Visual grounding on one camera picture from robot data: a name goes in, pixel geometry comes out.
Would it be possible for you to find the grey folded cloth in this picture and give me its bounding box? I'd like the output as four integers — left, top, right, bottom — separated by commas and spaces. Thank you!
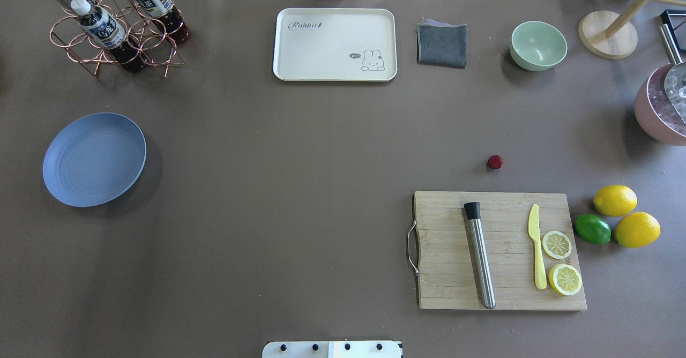
416, 19, 469, 69

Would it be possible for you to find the steel muddler black tip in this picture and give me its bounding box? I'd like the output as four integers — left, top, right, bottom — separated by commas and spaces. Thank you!
464, 202, 496, 310

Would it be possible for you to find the red strawberry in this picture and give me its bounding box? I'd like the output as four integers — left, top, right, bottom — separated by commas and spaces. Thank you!
487, 155, 504, 169

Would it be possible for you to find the bamboo cutting board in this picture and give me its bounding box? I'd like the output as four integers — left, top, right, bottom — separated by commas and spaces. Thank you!
413, 190, 586, 311

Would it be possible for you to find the yellow lemon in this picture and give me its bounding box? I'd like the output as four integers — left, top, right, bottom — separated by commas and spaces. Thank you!
614, 212, 661, 248
593, 184, 638, 217

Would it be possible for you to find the copper wire bottle rack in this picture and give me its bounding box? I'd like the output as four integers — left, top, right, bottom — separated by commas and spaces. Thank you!
49, 0, 190, 77

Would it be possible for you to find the wooden cup stand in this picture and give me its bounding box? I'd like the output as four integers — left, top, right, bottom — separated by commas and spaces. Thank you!
578, 0, 685, 59

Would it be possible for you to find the pink ice bowl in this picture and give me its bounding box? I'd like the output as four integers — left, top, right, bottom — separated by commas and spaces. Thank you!
634, 64, 685, 146

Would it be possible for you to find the tea bottle white cap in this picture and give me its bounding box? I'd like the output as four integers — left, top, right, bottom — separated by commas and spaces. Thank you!
71, 0, 146, 73

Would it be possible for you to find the blue plate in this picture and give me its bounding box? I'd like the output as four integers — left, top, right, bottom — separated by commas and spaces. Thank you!
42, 113, 147, 207

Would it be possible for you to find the green lime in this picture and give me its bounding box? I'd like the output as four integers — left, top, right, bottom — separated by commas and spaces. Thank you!
573, 214, 612, 245

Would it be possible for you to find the green bowl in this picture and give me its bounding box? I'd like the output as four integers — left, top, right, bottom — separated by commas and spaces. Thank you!
510, 21, 568, 72

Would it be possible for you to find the lemon half slice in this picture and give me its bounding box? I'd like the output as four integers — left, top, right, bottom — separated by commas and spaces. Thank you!
541, 230, 572, 260
547, 264, 583, 295

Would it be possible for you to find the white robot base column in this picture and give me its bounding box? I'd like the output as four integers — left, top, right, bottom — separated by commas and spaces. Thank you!
262, 339, 404, 357

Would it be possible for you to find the cream rabbit tray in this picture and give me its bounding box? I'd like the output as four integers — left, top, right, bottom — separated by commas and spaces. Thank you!
272, 8, 398, 81

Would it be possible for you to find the steel ice scoop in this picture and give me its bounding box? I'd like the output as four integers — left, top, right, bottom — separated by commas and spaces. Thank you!
659, 24, 685, 123

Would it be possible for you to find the yellow plastic knife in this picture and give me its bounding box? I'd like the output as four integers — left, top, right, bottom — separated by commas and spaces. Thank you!
527, 204, 547, 290

